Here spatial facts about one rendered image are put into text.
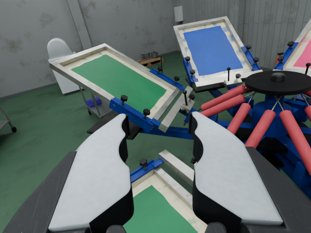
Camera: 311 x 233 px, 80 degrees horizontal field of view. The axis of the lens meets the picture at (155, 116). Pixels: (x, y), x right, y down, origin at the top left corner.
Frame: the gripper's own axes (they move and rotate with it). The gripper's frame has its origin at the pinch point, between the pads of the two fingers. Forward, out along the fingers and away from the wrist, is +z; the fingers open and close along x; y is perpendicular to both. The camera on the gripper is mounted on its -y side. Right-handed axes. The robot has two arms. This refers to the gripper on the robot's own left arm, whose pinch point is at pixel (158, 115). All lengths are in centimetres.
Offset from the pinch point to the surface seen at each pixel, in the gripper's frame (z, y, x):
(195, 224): 33, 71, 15
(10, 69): 591, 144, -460
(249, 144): 59, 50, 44
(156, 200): 47, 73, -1
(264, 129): 62, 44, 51
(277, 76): 81, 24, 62
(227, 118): 257, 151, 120
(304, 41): 157, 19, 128
